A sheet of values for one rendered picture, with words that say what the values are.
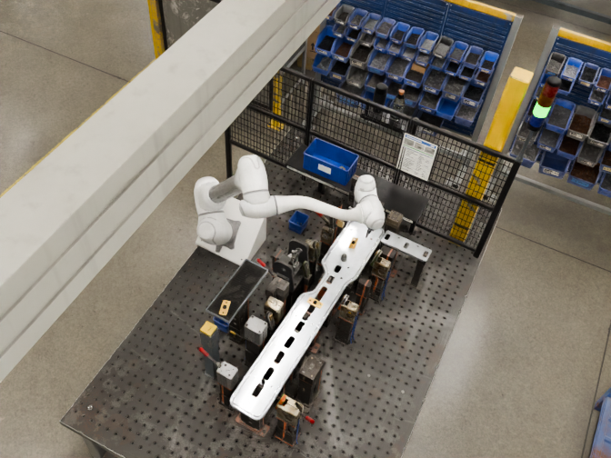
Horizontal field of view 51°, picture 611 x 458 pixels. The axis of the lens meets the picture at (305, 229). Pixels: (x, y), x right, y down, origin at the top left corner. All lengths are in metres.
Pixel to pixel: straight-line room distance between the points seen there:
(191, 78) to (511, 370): 4.06
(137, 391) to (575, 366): 2.93
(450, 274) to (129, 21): 4.53
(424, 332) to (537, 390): 1.15
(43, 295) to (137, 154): 0.18
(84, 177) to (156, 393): 2.89
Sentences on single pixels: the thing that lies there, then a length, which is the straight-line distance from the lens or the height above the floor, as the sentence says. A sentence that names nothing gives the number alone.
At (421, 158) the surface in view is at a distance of 3.81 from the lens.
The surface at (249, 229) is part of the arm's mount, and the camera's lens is 3.89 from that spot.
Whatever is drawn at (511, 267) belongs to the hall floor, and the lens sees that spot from 5.17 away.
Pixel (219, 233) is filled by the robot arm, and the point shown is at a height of 1.00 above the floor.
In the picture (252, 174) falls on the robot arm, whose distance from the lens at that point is 3.20.
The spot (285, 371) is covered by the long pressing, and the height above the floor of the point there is 1.00.
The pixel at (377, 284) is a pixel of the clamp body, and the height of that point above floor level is 0.85.
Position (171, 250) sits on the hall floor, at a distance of 4.92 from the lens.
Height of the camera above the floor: 3.88
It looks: 51 degrees down
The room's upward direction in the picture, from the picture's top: 6 degrees clockwise
